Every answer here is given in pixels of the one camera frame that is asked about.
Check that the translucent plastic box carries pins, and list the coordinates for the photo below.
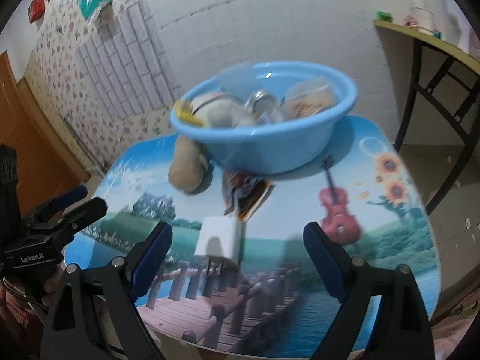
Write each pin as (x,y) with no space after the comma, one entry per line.
(236,78)

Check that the white rectangular block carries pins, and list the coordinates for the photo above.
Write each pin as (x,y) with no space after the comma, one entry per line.
(217,236)

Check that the small green box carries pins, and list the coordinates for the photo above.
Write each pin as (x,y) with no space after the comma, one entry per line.
(384,16)

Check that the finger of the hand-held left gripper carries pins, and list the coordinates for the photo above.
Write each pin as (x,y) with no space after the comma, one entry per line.
(84,212)
(63,199)

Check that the beige plush bear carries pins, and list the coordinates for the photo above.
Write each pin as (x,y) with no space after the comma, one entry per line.
(187,168)

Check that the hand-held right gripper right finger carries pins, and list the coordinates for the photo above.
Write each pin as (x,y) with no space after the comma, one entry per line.
(326,263)

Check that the red wall box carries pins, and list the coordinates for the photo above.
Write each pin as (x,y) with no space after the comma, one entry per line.
(36,10)

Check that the blue plastic basin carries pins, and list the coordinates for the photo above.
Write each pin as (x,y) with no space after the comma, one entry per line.
(262,150)

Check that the brown wooden door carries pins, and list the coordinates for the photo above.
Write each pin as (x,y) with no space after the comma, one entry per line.
(22,127)

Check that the small pink ornament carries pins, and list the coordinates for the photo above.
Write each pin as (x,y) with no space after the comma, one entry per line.
(410,21)

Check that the clear toothpick box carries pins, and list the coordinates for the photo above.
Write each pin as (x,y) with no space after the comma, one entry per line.
(307,101)

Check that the wooden folding table black legs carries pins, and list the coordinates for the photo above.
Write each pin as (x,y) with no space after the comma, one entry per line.
(423,37)

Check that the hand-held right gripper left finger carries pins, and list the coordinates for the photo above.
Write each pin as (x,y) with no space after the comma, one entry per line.
(152,259)

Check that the white plush toy yellow mesh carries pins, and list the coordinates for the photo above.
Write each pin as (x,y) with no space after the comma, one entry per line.
(221,114)

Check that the person's left hand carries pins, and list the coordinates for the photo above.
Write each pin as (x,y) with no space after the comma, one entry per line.
(52,285)

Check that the colourful snack packet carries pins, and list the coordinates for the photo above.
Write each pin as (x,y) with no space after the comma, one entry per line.
(247,195)

